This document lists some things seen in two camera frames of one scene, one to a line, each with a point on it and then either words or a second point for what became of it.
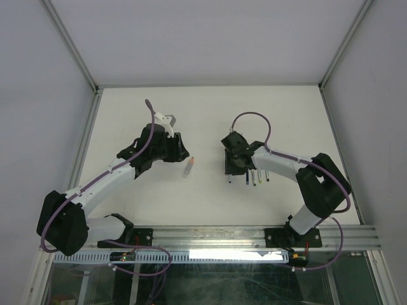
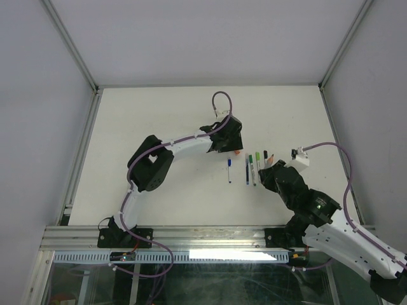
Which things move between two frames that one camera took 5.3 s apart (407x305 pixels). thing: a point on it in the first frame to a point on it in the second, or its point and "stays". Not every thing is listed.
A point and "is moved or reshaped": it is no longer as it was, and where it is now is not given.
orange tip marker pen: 189,166 is moved or reshaped
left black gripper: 176,143 to 236,145
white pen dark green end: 254,175 stays
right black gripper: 229,169 to 266,175
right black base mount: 287,237 stays
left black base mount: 132,237 stays
